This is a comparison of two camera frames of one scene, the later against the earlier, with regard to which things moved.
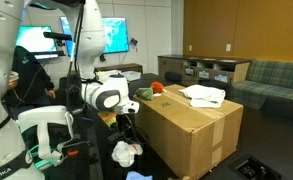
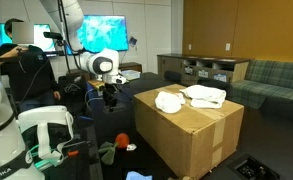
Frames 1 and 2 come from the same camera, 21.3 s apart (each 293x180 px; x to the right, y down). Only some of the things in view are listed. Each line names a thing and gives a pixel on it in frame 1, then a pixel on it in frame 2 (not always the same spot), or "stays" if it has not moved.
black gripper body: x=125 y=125 -> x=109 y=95
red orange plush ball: x=157 y=87 -> x=123 y=139
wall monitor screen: x=115 y=30 stays
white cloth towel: x=202 y=96 stays
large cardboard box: x=190 y=139 stays
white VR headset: x=45 y=130 stays
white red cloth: x=124 y=153 -> x=169 y=102
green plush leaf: x=145 y=93 -> x=107 y=150
